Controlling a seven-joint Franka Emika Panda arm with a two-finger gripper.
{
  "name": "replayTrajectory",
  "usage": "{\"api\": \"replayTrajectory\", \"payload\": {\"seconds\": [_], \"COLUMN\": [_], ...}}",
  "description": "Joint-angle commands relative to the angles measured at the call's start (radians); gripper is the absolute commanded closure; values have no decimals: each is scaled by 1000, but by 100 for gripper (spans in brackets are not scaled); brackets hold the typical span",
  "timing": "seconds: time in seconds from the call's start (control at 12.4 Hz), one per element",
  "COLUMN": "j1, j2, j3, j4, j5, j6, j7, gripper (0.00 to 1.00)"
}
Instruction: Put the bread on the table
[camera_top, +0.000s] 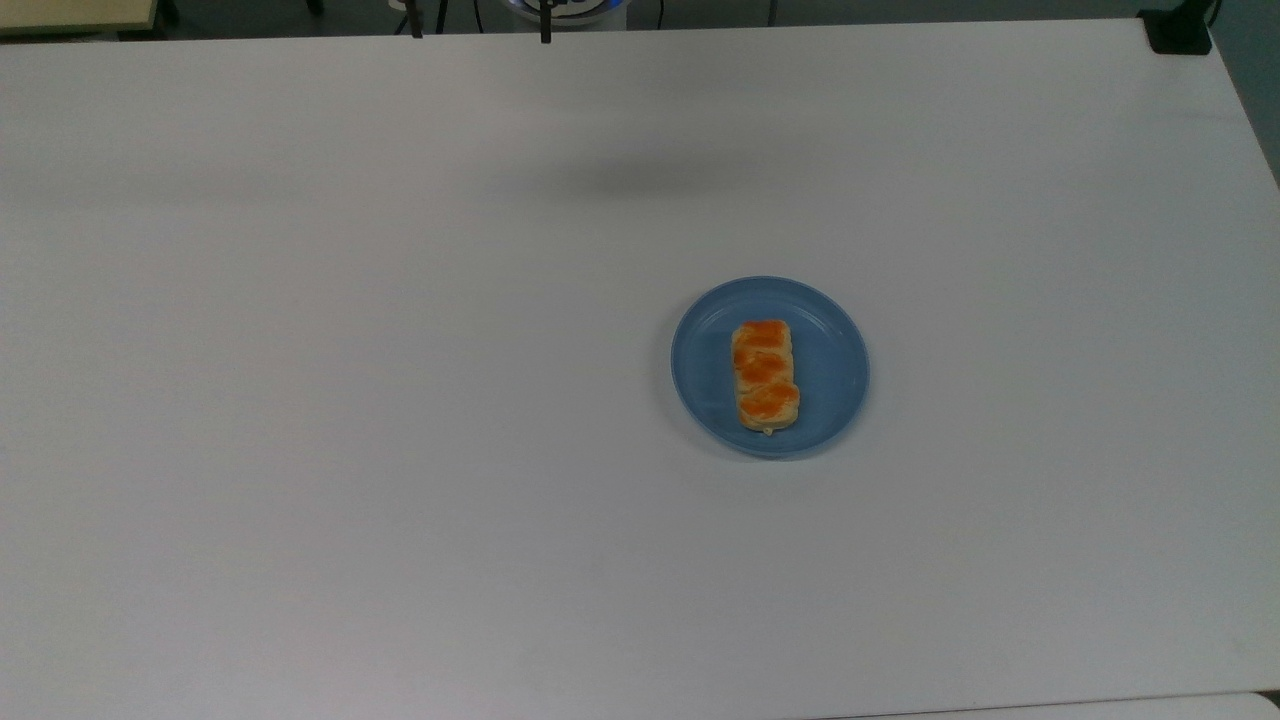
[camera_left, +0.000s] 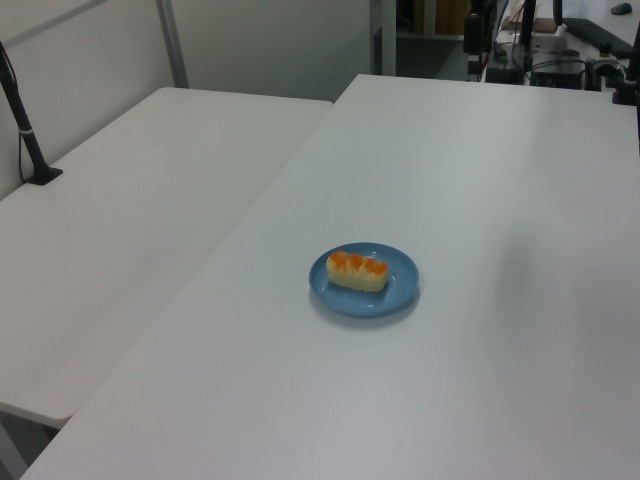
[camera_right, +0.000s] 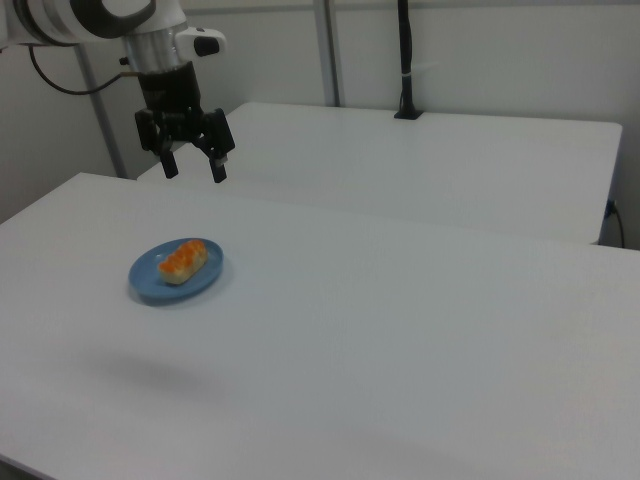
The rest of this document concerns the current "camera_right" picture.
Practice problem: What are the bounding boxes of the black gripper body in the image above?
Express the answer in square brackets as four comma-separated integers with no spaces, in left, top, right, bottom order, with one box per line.
[133,61,237,157]

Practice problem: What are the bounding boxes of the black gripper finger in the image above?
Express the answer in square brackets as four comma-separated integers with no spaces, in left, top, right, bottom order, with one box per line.
[158,144,180,180]
[192,132,230,184]

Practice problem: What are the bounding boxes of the orange glazed bread roll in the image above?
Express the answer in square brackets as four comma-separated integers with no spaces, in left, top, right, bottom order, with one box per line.
[157,239,209,286]

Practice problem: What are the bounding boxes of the blue round plate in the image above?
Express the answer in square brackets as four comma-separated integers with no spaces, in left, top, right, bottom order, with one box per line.
[128,237,225,305]

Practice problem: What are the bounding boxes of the white side table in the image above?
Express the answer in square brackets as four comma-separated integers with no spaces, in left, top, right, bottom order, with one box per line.
[137,102,624,246]

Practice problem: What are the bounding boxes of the slanted aluminium frame post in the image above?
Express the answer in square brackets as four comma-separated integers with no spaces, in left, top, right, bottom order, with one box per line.
[73,43,127,179]

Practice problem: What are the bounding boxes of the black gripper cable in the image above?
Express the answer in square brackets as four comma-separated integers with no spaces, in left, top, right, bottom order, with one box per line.
[27,43,142,96]

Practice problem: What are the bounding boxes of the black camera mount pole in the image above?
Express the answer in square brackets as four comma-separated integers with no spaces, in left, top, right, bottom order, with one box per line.
[393,0,425,120]

